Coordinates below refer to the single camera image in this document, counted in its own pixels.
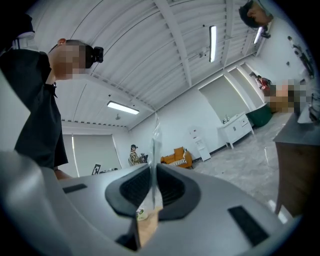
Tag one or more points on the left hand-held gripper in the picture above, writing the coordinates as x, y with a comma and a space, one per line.
97, 169

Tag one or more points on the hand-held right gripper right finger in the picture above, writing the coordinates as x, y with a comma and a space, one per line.
212, 212

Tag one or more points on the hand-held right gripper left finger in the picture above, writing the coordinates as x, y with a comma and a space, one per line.
75, 212

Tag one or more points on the clear plastic snack packet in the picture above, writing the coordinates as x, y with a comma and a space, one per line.
148, 222

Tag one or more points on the person's left forearm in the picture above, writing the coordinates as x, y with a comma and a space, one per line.
62, 174

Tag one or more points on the grey roller blind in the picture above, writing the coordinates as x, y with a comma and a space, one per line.
95, 155

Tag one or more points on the orange sofa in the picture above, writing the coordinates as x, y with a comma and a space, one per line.
176, 158

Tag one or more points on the ceiling light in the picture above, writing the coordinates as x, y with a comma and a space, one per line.
212, 43
258, 35
123, 107

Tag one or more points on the white water dispenser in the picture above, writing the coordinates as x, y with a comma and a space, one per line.
201, 145

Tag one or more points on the person's black clothing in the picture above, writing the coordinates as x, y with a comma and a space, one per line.
35, 112

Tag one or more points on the white vanity cabinet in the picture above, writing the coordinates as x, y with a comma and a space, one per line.
235, 128

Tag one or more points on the dark wooden cabinet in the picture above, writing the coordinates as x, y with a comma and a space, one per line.
295, 175

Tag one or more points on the dark green bathtub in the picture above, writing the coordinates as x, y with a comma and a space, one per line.
260, 116

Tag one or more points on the person's head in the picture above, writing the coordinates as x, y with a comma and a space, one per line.
70, 58

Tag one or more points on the black head camera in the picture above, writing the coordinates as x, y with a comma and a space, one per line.
98, 54

